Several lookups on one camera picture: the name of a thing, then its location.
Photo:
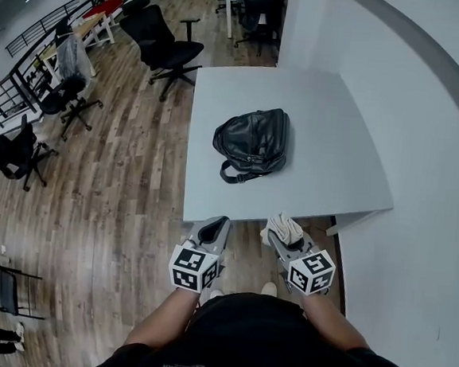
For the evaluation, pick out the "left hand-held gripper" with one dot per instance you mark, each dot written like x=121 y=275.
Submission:
x=192 y=267

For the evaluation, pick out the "person's right forearm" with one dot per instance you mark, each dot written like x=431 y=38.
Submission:
x=333 y=323

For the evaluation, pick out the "wooden-top white table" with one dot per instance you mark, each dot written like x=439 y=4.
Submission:
x=85 y=24

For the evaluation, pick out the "person's left forearm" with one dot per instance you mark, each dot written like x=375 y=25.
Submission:
x=162 y=316

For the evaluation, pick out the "black office chair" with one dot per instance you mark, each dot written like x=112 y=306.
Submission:
x=260 y=9
x=173 y=52
x=4 y=151
x=57 y=101

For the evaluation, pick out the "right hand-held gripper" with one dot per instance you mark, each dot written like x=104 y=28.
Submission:
x=311 y=271

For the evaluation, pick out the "person's white left shoe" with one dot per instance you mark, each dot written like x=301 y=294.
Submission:
x=216 y=293

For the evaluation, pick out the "black leather backpack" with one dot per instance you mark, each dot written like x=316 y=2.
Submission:
x=257 y=135

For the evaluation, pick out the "white table leg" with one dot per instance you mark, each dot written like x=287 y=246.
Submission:
x=333 y=225

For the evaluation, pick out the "black folding chair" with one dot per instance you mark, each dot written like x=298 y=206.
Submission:
x=8 y=291

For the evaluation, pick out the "black metal railing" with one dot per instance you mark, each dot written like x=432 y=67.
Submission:
x=48 y=21

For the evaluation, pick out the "red-top white table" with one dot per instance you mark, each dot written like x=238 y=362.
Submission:
x=105 y=8

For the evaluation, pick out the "person's white right shoe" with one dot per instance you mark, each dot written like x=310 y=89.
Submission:
x=269 y=289

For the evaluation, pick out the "white cloth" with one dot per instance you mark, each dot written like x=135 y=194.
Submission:
x=285 y=227

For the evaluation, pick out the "person's black shirt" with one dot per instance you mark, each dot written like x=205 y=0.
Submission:
x=247 y=340

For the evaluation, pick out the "person's white shoe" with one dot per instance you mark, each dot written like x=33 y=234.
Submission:
x=216 y=293
x=269 y=289

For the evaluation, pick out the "plastic-covered office chair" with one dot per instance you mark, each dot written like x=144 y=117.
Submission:
x=71 y=55

